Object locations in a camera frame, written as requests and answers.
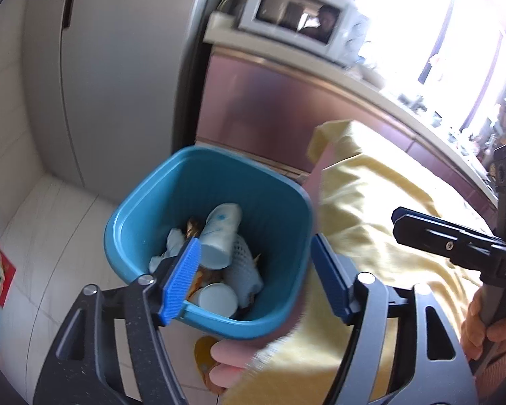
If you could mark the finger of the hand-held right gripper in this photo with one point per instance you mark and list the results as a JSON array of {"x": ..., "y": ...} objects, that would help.
[{"x": 426, "y": 232}]

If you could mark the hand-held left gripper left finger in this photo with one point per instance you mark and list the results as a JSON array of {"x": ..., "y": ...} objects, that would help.
[{"x": 179, "y": 282}]

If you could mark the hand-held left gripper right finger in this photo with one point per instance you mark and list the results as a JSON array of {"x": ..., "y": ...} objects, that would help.
[{"x": 331, "y": 278}]

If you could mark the white tissue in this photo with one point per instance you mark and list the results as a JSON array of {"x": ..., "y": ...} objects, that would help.
[{"x": 168, "y": 249}]

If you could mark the round white cup lid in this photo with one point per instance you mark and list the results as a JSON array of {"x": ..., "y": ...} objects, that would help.
[{"x": 217, "y": 299}]

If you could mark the white foam net sleeve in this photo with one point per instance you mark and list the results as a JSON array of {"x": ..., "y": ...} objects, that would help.
[{"x": 242, "y": 274}]

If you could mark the patterned paper cup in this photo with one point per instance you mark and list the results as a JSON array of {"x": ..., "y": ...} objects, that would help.
[{"x": 219, "y": 232}]

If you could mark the teal plastic bin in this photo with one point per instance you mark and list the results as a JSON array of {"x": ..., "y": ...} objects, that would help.
[{"x": 270, "y": 206}]

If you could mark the yellow checked cloth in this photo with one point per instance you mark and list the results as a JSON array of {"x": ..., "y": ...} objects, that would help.
[{"x": 383, "y": 185}]

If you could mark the kitchen counter cabinet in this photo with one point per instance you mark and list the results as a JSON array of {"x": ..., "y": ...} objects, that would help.
[{"x": 270, "y": 105}]

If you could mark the dark framed window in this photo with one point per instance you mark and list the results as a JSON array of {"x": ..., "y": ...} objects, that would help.
[{"x": 426, "y": 29}]

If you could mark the grey refrigerator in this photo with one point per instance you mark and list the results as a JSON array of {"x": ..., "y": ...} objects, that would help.
[{"x": 122, "y": 71}]

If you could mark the white microwave oven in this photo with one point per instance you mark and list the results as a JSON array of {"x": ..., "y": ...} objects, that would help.
[{"x": 303, "y": 12}]

